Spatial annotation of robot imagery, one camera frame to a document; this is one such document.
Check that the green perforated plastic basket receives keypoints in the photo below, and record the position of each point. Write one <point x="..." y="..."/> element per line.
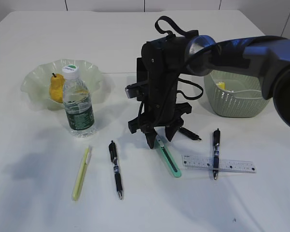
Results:
<point x="246" y="100"/>

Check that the clear plastic ruler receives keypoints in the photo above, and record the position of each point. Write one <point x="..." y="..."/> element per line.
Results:
<point x="225" y="165"/>

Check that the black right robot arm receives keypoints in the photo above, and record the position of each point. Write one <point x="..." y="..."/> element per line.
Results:
<point x="163" y="60"/>

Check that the yellow pear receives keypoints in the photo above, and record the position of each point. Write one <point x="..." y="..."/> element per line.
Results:
<point x="56" y="87"/>

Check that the clear water bottle green label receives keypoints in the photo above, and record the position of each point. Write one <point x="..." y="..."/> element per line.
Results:
<point x="77" y="103"/>

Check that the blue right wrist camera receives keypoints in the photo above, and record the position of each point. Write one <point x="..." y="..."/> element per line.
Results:
<point x="138" y="90"/>

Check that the yellow-green pen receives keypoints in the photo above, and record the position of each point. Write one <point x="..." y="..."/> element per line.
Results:
<point x="81" y="173"/>

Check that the black blue gel pen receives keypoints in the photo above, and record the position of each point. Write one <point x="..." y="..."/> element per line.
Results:
<point x="216" y="152"/>

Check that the black gel pen left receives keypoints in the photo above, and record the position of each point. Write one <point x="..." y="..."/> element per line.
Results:
<point x="116" y="169"/>

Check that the green wavy glass plate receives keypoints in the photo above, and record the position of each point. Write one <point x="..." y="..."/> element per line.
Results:
<point x="44" y="85"/>

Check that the mint green utility knife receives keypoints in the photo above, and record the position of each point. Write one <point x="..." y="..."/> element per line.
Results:
<point x="176" y="172"/>

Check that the black square pen holder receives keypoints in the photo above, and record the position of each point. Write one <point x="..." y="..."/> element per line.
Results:
<point x="142" y="72"/>

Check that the black gel pen centre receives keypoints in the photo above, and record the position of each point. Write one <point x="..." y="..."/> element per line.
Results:
<point x="191" y="135"/>

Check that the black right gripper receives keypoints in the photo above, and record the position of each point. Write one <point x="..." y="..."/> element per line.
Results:
<point x="160" y="110"/>

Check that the yellow utility knife packaging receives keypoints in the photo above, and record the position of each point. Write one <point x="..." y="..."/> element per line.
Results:
<point x="222" y="86"/>

